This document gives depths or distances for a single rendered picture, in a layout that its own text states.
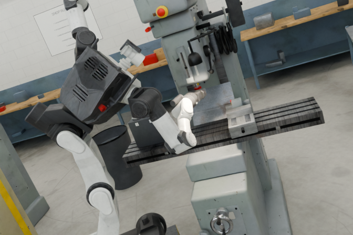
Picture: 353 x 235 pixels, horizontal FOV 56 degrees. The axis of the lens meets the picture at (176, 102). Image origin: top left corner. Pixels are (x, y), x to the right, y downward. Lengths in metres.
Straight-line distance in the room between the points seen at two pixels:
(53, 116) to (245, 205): 1.08
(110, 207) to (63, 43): 5.53
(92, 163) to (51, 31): 5.56
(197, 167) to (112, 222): 0.55
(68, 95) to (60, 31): 5.48
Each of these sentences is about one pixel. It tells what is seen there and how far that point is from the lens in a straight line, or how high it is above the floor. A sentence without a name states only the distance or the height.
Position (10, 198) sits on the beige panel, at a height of 0.79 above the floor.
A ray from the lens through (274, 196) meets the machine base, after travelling 2.72.
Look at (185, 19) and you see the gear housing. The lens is 1.82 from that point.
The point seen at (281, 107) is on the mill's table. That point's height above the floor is 0.98.
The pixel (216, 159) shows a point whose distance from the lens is 1.94.
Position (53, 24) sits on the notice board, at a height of 2.08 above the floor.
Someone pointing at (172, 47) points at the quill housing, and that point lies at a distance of 1.90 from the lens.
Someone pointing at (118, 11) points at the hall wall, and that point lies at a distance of 6.50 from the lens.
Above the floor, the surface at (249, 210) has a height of 0.65.
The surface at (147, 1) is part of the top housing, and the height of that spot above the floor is 1.83.
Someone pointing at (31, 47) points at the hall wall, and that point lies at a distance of 7.43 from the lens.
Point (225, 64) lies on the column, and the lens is 2.36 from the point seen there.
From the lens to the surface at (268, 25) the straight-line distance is 5.65.
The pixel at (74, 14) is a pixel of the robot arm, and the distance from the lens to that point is 1.83.
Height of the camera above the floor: 1.81
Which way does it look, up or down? 17 degrees down
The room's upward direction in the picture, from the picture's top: 20 degrees counter-clockwise
